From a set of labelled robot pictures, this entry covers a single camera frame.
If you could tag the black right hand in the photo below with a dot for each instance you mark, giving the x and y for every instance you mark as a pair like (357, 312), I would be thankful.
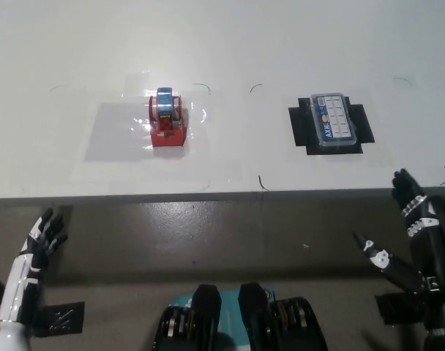
(433, 263)

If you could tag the white and black left hand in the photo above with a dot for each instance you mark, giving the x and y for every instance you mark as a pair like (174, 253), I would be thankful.
(23, 278)

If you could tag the clear plastic battery box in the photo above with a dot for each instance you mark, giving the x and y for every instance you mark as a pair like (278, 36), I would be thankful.
(334, 118)

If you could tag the black floor tape patch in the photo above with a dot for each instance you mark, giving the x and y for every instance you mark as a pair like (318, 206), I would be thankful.
(61, 318)

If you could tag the black tape patch on table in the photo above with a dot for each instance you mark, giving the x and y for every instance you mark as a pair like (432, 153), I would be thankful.
(361, 124)

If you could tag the red tape dispenser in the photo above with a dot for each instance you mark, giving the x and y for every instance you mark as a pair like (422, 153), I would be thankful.
(165, 126)

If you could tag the grey rectangular sheet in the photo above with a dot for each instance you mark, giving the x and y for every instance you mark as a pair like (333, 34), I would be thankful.
(116, 135)

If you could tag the black and teal robot body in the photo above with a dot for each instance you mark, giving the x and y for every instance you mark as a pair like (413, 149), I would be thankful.
(208, 321)

